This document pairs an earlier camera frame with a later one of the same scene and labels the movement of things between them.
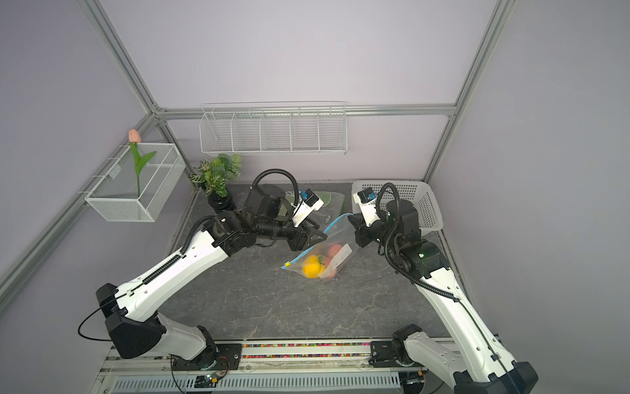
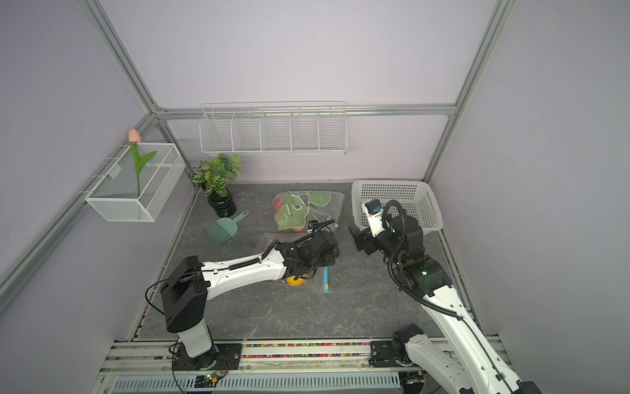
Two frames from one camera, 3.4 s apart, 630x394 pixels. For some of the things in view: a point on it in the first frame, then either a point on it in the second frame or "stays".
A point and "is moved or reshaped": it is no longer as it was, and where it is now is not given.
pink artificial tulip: (134, 137) stays
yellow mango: (312, 266) is moved or reshaped
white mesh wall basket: (115, 194) stays
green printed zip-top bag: (330, 208) stays
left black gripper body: (296, 237) to (328, 261)
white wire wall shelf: (279, 128) stays
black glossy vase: (221, 203) stays
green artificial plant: (214, 175) stays
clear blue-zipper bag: (328, 257) is moved or reshaped
